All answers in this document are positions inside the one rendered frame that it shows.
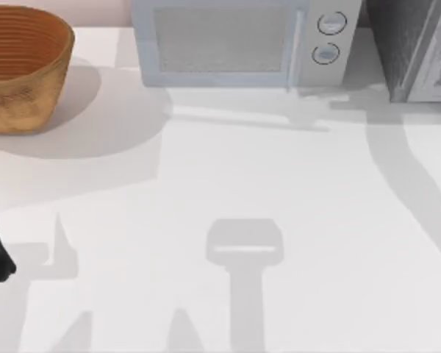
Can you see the microwave oven door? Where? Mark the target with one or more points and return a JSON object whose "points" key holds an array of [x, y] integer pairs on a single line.
{"points": [[220, 40]]}

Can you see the pale microwave oven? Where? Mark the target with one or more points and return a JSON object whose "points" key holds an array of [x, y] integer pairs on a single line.
{"points": [[327, 73]]}

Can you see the round microwave knob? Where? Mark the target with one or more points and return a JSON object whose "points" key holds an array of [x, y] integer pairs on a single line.
{"points": [[331, 22], [326, 53]]}

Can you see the brown woven basket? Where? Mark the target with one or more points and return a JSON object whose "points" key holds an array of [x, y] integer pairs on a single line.
{"points": [[25, 84]]}

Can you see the grey cabinet with dark inside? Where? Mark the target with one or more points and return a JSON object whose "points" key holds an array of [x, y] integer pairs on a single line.
{"points": [[419, 48]]}

